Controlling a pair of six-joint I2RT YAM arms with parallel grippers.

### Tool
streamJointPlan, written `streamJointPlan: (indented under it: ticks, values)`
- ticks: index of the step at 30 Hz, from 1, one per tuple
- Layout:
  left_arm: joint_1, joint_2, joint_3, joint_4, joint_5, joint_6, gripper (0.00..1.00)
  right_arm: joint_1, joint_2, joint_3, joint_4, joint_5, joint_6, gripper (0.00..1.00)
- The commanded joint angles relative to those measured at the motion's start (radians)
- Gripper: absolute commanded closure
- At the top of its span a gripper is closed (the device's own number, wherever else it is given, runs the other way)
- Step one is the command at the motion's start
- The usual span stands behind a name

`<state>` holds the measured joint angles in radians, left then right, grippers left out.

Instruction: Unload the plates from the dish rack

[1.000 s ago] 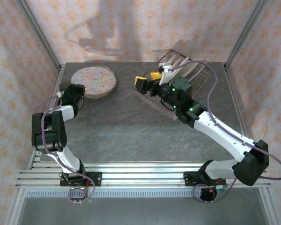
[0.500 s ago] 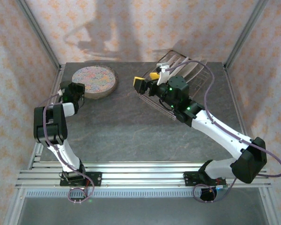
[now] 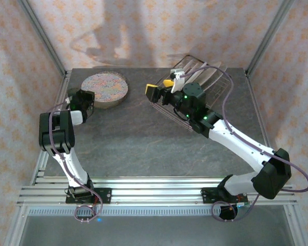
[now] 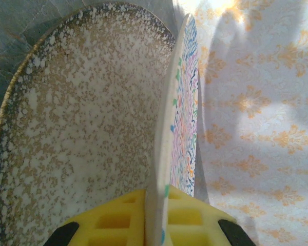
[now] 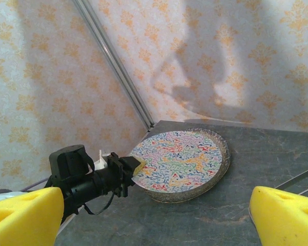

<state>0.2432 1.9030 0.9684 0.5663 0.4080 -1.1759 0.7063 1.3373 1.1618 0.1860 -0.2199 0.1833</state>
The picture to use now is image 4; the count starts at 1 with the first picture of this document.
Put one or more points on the colourful squiggle patterned plate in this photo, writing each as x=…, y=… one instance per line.
x=184, y=102

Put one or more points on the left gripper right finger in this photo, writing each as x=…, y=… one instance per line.
x=195, y=220

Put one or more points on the checkered beige plate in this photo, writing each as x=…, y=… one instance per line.
x=79, y=115

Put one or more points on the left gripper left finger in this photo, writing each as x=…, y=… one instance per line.
x=105, y=220

